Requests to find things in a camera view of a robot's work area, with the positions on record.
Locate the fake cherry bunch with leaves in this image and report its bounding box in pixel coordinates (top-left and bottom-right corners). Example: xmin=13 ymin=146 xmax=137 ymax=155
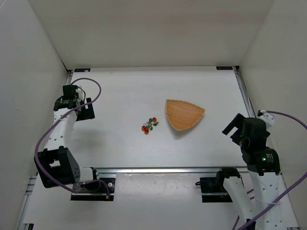
xmin=141 ymin=117 xmax=159 ymax=135

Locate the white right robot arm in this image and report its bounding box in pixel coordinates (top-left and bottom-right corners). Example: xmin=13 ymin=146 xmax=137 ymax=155
xmin=216 ymin=114 xmax=284 ymax=230

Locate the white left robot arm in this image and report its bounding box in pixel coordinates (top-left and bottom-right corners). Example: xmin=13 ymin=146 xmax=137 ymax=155
xmin=35 ymin=85 xmax=98 ymax=188

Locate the woven bamboo fruit basket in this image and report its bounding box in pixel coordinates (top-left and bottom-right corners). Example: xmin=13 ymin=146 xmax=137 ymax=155
xmin=165 ymin=99 xmax=205 ymax=131

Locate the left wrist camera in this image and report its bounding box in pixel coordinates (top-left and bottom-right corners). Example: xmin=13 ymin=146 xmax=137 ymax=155
xmin=76 ymin=86 xmax=86 ymax=101

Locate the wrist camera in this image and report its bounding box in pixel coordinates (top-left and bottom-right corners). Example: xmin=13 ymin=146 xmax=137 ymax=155
xmin=257 ymin=110 xmax=275 ymax=129
xmin=76 ymin=86 xmax=86 ymax=101

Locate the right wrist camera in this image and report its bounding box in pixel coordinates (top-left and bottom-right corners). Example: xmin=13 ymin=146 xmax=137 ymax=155
xmin=257 ymin=110 xmax=275 ymax=129

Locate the black left corner bracket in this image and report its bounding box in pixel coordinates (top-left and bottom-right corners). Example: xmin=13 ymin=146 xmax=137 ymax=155
xmin=74 ymin=68 xmax=91 ymax=72

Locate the black corner bracket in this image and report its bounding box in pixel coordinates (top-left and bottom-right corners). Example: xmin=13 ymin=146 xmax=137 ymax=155
xmin=216 ymin=66 xmax=233 ymax=70
xmin=74 ymin=68 xmax=91 ymax=72

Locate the right aluminium frame rail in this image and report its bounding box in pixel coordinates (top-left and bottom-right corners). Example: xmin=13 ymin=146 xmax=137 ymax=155
xmin=233 ymin=66 xmax=256 ymax=117

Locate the aluminium frame rail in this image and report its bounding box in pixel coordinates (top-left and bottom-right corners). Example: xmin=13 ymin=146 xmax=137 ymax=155
xmin=233 ymin=66 xmax=256 ymax=117
xmin=16 ymin=70 xmax=72 ymax=230
xmin=94 ymin=166 xmax=250 ymax=177

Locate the black right corner bracket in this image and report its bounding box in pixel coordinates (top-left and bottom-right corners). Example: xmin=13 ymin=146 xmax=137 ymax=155
xmin=216 ymin=66 xmax=233 ymax=70

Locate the front aluminium frame rail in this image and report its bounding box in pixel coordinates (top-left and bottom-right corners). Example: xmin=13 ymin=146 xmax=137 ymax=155
xmin=94 ymin=166 xmax=250 ymax=177

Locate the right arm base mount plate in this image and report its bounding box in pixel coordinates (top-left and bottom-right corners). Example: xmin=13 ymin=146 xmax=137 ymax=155
xmin=195 ymin=177 xmax=232 ymax=203

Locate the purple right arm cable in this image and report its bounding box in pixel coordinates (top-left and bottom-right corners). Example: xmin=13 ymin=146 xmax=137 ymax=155
xmin=231 ymin=110 xmax=307 ymax=230

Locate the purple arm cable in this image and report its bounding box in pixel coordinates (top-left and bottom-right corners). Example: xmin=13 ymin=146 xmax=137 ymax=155
xmin=231 ymin=110 xmax=307 ymax=230
xmin=35 ymin=78 xmax=111 ymax=201

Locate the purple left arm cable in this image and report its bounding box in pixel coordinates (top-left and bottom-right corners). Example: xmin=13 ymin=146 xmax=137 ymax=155
xmin=35 ymin=78 xmax=111 ymax=201

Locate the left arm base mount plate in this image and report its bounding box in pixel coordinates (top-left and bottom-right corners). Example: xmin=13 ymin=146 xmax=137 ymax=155
xmin=71 ymin=174 xmax=116 ymax=202

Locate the left aluminium frame rail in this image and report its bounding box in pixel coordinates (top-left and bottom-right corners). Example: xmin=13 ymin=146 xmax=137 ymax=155
xmin=16 ymin=70 xmax=72 ymax=230

